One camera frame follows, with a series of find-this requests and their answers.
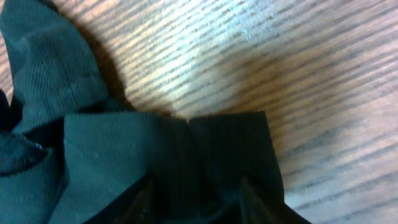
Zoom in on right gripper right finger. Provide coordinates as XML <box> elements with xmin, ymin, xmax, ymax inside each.
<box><xmin>240</xmin><ymin>177</ymin><xmax>310</xmax><ymax>224</ymax></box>

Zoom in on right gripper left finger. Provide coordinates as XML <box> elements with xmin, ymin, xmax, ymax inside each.
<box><xmin>84</xmin><ymin>175</ymin><xmax>155</xmax><ymax>224</ymax></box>

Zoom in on black polo shirt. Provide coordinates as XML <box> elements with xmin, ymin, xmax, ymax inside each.
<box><xmin>1</xmin><ymin>0</ymin><xmax>284</xmax><ymax>223</ymax></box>

